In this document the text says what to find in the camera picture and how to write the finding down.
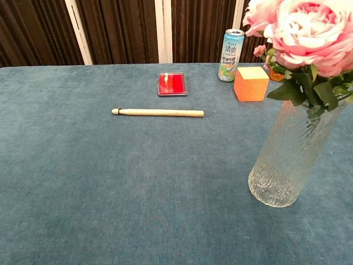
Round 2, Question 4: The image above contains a pink artificial flower bouquet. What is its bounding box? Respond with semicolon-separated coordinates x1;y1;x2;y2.
242;0;353;113

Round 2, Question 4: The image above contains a blue carpeted table top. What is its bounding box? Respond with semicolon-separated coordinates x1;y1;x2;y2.
0;62;353;265

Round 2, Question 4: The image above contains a transparent textured glass vase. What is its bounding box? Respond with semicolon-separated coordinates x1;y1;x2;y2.
248;98;349;208

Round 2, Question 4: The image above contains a wooden drumstick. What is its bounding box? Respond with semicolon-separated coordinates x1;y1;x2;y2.
111;108;205;118

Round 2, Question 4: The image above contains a red ink pad case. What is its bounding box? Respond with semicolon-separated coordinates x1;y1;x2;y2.
157;72;189;97

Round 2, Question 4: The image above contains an orange foam cube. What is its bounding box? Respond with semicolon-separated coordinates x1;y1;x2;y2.
233;66;270;103

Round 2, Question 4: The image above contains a light blue drink can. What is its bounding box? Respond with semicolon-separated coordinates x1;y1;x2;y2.
218;28;245;83

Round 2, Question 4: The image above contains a clear jar of rubber bands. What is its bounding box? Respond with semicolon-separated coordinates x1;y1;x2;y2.
268;66;286;83

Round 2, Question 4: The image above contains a dark brown curtain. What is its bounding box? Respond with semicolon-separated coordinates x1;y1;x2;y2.
0;0;272;68

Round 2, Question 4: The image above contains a white partition frame post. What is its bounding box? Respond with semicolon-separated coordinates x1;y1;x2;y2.
232;0;250;31
64;0;94;66
154;0;173;64

